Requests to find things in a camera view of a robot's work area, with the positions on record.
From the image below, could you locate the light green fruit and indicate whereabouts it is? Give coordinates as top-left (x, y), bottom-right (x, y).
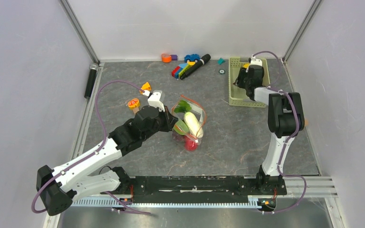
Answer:
top-left (173, 119), bottom-right (190, 135)

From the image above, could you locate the purple grape bunch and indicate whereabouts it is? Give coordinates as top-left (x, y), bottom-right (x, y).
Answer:
top-left (172, 131), bottom-right (185, 144)

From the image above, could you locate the green leaf vegetable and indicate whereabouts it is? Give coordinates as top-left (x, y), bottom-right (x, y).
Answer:
top-left (173, 100), bottom-right (192, 113)

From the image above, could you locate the clear zip bag orange zipper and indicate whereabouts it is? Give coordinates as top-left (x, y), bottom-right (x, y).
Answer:
top-left (172, 95), bottom-right (207, 151)

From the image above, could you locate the white radish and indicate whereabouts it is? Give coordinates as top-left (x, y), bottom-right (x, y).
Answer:
top-left (183, 112), bottom-right (203, 138)

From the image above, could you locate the red apple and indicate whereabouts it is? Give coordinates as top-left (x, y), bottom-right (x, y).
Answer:
top-left (184, 138), bottom-right (198, 151)

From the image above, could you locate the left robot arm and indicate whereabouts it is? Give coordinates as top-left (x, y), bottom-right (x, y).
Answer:
top-left (31, 105), bottom-right (179, 216)

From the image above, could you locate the wooden cube left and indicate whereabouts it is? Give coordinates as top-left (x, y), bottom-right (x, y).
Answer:
top-left (131, 107), bottom-right (140, 114)

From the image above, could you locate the green plastic basket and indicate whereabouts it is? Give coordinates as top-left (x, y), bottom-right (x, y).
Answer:
top-left (228, 57), bottom-right (267, 108)

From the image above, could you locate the orange toy brick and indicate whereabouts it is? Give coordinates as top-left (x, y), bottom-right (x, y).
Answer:
top-left (140, 82), bottom-right (152, 94)

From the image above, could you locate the teal block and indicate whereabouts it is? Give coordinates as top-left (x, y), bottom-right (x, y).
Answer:
top-left (218, 58), bottom-right (225, 65)

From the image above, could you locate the black microphone on table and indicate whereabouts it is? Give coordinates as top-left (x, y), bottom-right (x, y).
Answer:
top-left (180, 54), bottom-right (211, 80)

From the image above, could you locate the coloured block stack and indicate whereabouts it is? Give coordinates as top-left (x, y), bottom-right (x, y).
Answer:
top-left (171, 62), bottom-right (196, 79)

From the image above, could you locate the blue toy car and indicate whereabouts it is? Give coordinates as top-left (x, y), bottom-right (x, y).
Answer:
top-left (184, 54), bottom-right (201, 63)

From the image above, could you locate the purple block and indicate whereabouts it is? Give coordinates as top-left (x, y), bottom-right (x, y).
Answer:
top-left (171, 55), bottom-right (178, 61)

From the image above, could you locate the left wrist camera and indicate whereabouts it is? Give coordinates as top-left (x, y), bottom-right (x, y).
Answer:
top-left (147, 90), bottom-right (165, 112)

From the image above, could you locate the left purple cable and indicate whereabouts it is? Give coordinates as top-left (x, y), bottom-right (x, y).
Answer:
top-left (31, 80), bottom-right (150, 214)

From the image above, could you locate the purple cable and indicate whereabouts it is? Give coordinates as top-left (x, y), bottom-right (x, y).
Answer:
top-left (251, 51), bottom-right (307, 215)
top-left (31, 80), bottom-right (150, 214)

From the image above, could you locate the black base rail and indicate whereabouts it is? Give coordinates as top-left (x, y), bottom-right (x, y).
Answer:
top-left (111, 176), bottom-right (288, 204)

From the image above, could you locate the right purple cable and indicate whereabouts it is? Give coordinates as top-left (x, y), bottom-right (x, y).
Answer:
top-left (251, 51), bottom-right (307, 215)

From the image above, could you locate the black microphone at wall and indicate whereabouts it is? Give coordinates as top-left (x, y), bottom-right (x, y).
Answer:
top-left (84, 63), bottom-right (99, 99)

